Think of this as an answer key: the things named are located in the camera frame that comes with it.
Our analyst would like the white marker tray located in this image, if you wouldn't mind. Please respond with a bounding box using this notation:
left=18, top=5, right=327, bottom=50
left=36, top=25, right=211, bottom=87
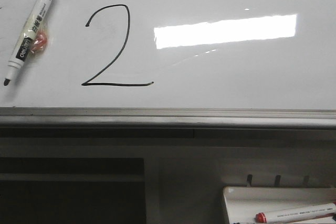
left=222, top=187, right=335, bottom=223

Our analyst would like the red capped white marker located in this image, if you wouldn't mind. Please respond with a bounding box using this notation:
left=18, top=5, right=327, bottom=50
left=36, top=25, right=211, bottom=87
left=255, top=202, right=335, bottom=223

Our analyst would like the white black whiteboard marker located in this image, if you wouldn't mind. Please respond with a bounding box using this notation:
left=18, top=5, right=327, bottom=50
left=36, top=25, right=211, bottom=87
left=4, top=0, right=53, bottom=86

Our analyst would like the dark metal tray hook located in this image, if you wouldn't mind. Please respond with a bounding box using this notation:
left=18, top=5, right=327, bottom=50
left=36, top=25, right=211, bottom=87
left=274, top=175, right=281, bottom=187
left=246, top=174, right=253, bottom=187

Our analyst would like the grey aluminium whiteboard frame rail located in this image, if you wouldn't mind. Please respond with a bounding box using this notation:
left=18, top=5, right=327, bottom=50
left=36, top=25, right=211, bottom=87
left=1, top=107, right=335, bottom=137

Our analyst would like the white whiteboard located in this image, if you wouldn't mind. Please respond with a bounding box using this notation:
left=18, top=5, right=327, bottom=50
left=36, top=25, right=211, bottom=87
left=1, top=0, right=335, bottom=110

